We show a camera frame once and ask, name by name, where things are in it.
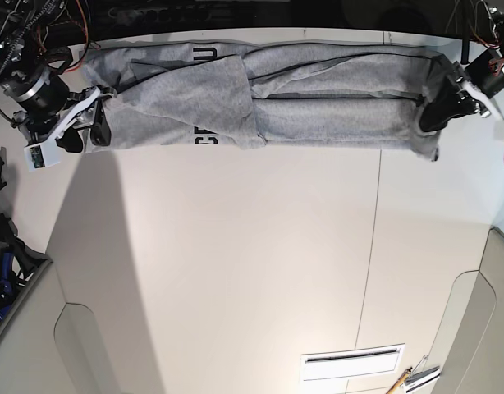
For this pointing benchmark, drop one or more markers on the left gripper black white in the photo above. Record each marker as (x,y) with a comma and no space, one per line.
(468,90)

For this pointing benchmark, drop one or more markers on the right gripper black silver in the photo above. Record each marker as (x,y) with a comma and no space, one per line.
(45,99)

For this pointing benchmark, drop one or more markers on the grey T-shirt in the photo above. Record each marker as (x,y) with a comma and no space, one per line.
(304,94)

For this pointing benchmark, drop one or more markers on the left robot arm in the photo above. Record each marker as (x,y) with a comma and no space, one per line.
(485,32)

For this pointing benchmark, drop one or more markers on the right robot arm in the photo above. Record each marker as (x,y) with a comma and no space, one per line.
(24,29)

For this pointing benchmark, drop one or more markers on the black blue chair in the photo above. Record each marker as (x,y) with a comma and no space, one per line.
(18,264)

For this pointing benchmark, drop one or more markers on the white grey stapler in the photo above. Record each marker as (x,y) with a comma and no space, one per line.
(423,378)

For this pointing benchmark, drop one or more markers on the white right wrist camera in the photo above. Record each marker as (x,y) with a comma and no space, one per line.
(42,155)

